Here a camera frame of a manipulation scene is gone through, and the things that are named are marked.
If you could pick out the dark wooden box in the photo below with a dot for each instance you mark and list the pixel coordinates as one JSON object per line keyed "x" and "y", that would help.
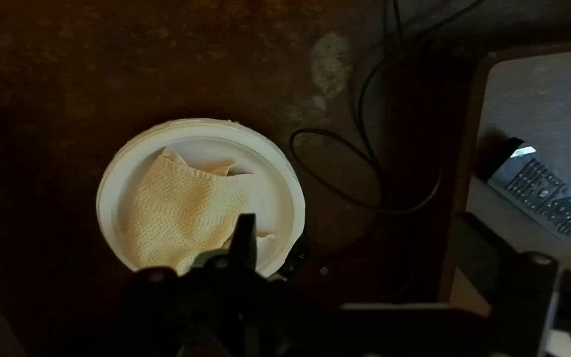
{"x": 521, "y": 268}

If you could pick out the beige folded cloth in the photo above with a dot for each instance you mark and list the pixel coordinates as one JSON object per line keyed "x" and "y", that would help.
{"x": 179, "y": 212}

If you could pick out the black remote control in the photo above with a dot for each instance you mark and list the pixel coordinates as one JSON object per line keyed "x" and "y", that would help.
{"x": 519, "y": 174}

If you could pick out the dark wooden side table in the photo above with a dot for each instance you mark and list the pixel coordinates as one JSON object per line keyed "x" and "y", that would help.
{"x": 352, "y": 85}

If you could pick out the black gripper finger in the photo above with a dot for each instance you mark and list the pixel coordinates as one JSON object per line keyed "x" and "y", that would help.
{"x": 243, "y": 246}

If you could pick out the white paper plate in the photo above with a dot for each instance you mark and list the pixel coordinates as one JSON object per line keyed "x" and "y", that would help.
{"x": 277, "y": 192}

